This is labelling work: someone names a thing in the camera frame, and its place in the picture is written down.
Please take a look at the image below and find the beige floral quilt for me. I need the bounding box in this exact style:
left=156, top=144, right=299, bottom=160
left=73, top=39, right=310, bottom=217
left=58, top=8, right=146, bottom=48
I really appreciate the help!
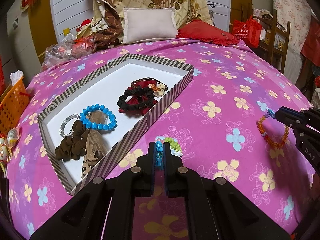
left=92, top=0, right=213, bottom=49

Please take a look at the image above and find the striped white jewelry box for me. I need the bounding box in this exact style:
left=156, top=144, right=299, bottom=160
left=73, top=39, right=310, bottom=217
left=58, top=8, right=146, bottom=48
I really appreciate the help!
left=38, top=54, right=194, bottom=196

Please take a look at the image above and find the silver coil hair tie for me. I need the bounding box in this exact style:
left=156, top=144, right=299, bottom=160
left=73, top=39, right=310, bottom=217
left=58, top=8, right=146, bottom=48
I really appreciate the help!
left=59, top=113, right=81, bottom=138

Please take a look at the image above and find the orange plastic basket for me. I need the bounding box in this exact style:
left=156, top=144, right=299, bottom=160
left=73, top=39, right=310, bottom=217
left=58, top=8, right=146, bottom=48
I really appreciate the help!
left=0, top=77, right=30, bottom=135

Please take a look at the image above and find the blue bead bracelet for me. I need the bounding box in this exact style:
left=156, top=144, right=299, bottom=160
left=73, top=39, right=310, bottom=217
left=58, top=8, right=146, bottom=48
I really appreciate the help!
left=80, top=103, right=118, bottom=131

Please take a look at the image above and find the red pillow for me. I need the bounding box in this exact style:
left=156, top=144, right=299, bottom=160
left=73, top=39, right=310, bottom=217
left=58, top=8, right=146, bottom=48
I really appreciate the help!
left=176, top=20, right=240, bottom=46

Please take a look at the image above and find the wooden chair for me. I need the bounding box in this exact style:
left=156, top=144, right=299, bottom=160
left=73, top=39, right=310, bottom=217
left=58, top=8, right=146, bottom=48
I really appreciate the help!
left=253, top=9, right=291, bottom=74

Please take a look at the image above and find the brown scrunchie with ribbon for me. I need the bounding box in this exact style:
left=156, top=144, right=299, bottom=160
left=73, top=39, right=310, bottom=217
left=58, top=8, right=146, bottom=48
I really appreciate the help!
left=55, top=114, right=107, bottom=177

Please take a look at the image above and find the black scrunchie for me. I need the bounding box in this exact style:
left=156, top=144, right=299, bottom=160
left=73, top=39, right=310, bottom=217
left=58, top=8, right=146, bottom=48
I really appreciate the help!
left=117, top=87, right=154, bottom=112

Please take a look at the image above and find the white small pillow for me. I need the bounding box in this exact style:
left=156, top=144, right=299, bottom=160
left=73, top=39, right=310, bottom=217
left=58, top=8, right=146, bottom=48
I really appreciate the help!
left=123, top=8, right=178, bottom=44

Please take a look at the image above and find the pink floral bedsheet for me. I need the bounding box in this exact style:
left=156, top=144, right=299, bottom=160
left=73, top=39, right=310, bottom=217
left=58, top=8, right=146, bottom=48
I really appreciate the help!
left=8, top=40, right=315, bottom=238

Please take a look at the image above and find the red bow hair tie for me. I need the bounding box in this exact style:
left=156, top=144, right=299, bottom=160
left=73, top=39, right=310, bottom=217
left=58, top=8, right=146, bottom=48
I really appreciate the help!
left=117, top=77, right=169, bottom=116

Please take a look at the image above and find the red gift bag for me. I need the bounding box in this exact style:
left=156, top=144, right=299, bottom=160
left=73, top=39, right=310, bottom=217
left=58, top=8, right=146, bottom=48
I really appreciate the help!
left=232, top=16, right=263, bottom=48

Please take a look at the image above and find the orange bead bracelet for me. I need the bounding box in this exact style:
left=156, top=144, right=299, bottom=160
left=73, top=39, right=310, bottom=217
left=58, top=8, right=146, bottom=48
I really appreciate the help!
left=256, top=109, right=290, bottom=150

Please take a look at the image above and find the white tissue in basket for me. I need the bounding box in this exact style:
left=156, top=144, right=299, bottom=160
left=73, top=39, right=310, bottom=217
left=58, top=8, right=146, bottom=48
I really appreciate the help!
left=9, top=70, right=24, bottom=86

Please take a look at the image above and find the clear plastic bag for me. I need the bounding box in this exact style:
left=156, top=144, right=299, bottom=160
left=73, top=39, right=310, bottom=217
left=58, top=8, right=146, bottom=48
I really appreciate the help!
left=41, top=33, right=96, bottom=72

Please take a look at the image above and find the green and blue bracelet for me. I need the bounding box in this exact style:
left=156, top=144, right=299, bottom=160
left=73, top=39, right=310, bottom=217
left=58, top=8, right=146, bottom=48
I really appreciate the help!
left=154, top=135, right=183, bottom=170

